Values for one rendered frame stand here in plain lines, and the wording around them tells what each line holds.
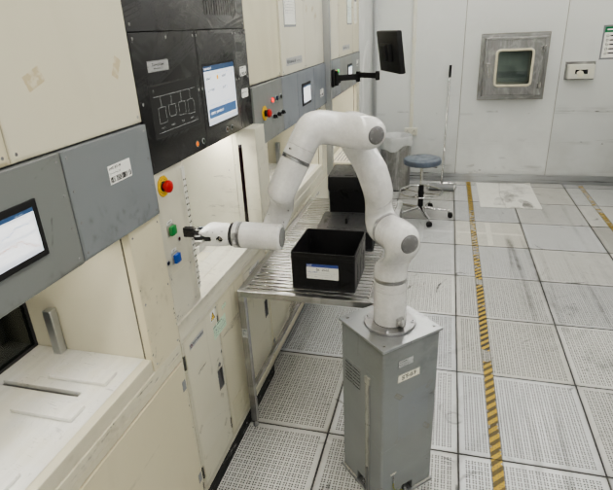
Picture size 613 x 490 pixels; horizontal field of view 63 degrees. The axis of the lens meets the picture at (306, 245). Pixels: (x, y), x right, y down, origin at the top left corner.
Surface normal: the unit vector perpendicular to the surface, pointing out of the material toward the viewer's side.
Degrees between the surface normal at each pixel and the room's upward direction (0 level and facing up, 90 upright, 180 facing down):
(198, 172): 90
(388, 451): 90
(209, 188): 90
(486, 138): 90
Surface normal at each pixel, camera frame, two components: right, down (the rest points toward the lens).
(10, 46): 0.97, 0.06
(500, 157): -0.25, 0.40
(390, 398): 0.51, 0.32
